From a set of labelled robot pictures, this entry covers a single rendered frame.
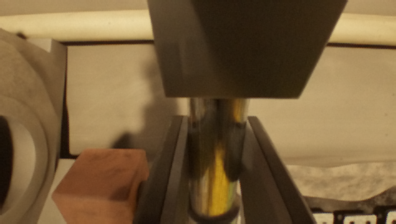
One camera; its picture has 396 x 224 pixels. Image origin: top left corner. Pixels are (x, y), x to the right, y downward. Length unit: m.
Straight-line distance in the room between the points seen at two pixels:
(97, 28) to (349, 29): 0.28
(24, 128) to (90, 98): 0.09
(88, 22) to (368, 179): 0.41
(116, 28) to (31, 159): 0.16
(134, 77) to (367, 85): 0.30
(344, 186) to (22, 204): 0.38
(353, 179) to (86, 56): 0.39
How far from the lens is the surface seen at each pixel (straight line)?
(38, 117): 0.26
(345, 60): 0.32
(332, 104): 0.31
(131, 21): 0.25
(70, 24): 0.28
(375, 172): 0.36
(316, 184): 0.34
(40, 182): 0.26
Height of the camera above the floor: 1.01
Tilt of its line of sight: 85 degrees down
